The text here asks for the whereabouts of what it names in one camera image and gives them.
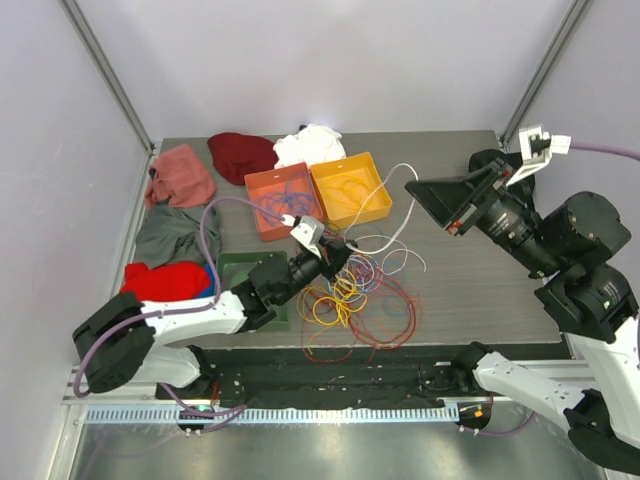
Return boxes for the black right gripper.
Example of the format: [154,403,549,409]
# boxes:
[403,156,562,276]

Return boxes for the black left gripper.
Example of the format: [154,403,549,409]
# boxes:
[274,236,356,306]

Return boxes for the white cable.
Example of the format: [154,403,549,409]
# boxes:
[339,162,427,281]

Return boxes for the purple blue cable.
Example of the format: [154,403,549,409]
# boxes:
[257,189,311,226]

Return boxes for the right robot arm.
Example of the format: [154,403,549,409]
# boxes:
[405,159,639,475]

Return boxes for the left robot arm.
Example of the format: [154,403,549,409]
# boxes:
[72,237,357,399]

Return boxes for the yellow plastic tray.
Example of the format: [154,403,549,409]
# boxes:
[310,152,392,230]

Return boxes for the coral orange plastic tray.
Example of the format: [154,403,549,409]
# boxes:
[244,163,324,221]

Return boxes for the green plastic tray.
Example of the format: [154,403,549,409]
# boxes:
[210,252,292,334]

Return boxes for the white cloth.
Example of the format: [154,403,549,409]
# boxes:
[273,124,346,169]

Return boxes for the blue cloth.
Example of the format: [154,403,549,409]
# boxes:
[198,265,216,298]

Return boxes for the dark red cloth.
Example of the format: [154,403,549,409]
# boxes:
[207,132,278,186]

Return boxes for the bright red cloth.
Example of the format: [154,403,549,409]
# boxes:
[119,261,207,302]

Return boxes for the grey cloth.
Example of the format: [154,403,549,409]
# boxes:
[133,204,207,269]

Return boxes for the pink cloth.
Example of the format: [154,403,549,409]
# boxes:
[144,144,217,210]

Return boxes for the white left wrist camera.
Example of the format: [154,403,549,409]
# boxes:
[281,214,325,258]

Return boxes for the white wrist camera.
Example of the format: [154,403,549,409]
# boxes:
[281,214,325,258]
[506,125,572,187]

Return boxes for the orange yellow cable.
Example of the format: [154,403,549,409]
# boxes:
[296,279,361,326]

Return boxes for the bright yellow cable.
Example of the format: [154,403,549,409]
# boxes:
[312,277,366,329]

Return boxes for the red cable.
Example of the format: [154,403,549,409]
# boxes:
[297,264,424,364]

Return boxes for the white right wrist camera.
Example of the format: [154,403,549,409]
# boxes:
[506,125,572,187]

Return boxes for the right aluminium frame post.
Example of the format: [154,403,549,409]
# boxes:
[497,0,593,147]

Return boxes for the aluminium frame post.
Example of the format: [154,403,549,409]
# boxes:
[497,0,593,147]
[59,0,155,155]

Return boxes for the white slotted cable duct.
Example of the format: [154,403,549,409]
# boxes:
[84,403,459,425]

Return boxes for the left aluminium frame post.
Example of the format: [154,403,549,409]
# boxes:
[59,0,155,155]

